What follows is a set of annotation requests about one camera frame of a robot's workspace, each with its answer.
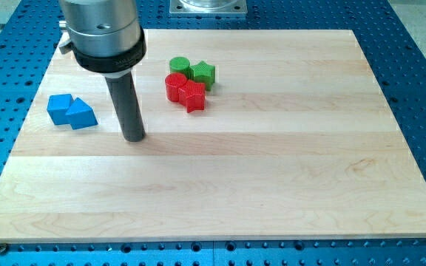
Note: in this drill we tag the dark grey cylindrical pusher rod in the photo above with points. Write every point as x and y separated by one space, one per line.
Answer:
125 102

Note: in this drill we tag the red star block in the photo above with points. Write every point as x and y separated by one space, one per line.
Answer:
192 95

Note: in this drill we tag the green star block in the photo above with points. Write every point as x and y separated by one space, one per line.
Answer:
203 72

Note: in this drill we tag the blue triangle block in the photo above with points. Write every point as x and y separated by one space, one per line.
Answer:
80 115

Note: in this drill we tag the red cylinder block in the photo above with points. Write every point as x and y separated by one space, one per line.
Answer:
173 82

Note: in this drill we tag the green cylinder block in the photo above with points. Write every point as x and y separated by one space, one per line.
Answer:
180 65

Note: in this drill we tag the blue cube block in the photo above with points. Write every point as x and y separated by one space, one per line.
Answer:
57 108

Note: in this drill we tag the blue perforated metal table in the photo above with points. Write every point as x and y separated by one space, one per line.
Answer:
393 37

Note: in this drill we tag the light wooden board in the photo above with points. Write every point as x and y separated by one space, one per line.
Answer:
296 141

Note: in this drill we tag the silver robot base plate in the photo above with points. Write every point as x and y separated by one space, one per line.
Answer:
207 7

